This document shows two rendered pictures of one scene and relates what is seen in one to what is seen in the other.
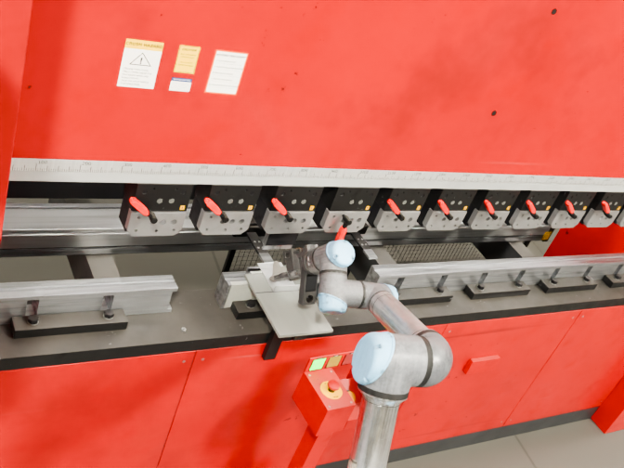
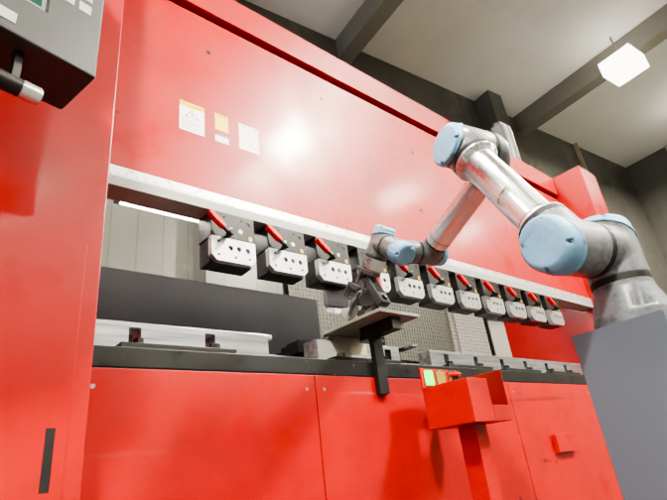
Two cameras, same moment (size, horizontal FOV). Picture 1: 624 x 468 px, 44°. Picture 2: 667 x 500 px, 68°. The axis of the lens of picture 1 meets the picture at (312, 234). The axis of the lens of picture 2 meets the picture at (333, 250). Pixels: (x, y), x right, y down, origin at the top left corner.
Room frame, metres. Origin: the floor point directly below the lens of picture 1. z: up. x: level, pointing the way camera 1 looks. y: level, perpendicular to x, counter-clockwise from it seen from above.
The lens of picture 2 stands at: (0.28, 0.18, 0.58)
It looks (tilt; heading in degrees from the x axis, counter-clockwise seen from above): 24 degrees up; 356
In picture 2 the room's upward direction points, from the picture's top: 7 degrees counter-clockwise
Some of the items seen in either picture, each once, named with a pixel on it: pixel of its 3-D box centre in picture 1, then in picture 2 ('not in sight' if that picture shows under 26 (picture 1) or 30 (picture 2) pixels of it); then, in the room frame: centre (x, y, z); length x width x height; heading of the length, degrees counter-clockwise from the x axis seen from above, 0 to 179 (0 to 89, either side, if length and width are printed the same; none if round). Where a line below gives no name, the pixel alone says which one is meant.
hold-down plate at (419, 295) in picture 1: (416, 296); (466, 370); (2.27, -0.42, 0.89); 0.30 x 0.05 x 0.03; 129
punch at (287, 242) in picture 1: (280, 236); (335, 300); (1.94, 0.08, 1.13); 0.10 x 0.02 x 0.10; 129
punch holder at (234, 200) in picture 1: (224, 201); (280, 255); (1.79, 0.26, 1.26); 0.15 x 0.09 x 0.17; 129
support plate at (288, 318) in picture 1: (288, 303); (370, 324); (1.82, -0.01, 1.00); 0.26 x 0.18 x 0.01; 39
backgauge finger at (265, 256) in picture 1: (253, 234); (315, 344); (2.07, 0.17, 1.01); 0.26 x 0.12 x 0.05; 39
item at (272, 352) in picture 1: (281, 339); (384, 356); (1.79, -0.04, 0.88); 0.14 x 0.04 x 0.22; 39
